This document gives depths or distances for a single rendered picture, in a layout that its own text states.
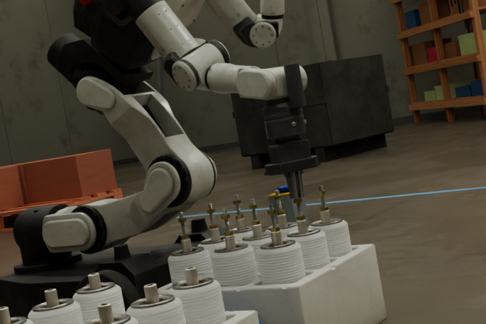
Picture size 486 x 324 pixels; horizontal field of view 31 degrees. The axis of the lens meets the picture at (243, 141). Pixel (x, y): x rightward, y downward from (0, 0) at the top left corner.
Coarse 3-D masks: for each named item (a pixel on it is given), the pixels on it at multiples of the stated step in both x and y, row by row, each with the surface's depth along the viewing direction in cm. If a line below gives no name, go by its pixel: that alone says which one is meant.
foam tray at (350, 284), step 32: (352, 256) 200; (160, 288) 201; (224, 288) 188; (256, 288) 183; (288, 288) 178; (320, 288) 185; (352, 288) 197; (288, 320) 179; (320, 320) 183; (352, 320) 195
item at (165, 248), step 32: (32, 224) 268; (192, 224) 263; (32, 256) 269; (64, 256) 272; (96, 256) 280; (128, 256) 234; (160, 256) 242; (0, 288) 267; (32, 288) 249; (64, 288) 242
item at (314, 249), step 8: (320, 232) 196; (296, 240) 193; (304, 240) 193; (312, 240) 193; (320, 240) 194; (304, 248) 193; (312, 248) 193; (320, 248) 194; (304, 256) 193; (312, 256) 193; (320, 256) 194; (328, 256) 197; (304, 264) 193; (312, 264) 193; (320, 264) 194
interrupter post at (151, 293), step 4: (148, 284) 151; (152, 284) 151; (144, 288) 150; (148, 288) 149; (152, 288) 149; (156, 288) 150; (148, 292) 149; (152, 292) 149; (156, 292) 150; (148, 296) 149; (152, 296) 149; (156, 296) 150; (148, 300) 149; (152, 300) 149; (156, 300) 150
